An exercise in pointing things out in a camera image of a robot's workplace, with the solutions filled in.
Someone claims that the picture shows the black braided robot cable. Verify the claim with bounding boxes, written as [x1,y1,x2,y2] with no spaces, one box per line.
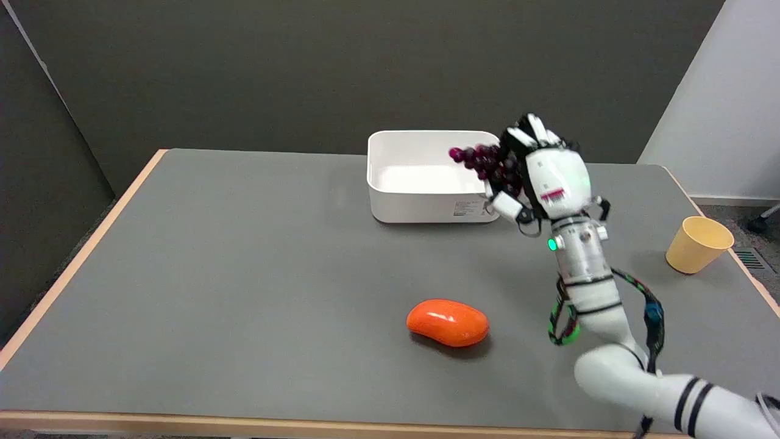
[547,268,666,439]

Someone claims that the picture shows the orange mango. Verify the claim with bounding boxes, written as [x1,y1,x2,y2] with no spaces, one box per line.
[406,299,490,348]

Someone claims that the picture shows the floor vent grille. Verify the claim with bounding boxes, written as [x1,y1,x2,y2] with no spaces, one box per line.
[734,248,776,273]

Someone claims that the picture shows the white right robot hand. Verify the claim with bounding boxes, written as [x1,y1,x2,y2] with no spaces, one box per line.
[486,113,610,237]

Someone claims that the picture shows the yellow paper cup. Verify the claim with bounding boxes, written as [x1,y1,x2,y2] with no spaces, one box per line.
[665,216,735,274]

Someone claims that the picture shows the white plastic box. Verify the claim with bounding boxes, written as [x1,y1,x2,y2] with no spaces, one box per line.
[367,130,506,224]

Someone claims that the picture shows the purple grape bunch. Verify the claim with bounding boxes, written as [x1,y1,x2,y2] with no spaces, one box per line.
[449,144,525,197]

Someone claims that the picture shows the chair caster leg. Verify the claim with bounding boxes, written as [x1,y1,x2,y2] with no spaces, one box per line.
[748,204,780,234]

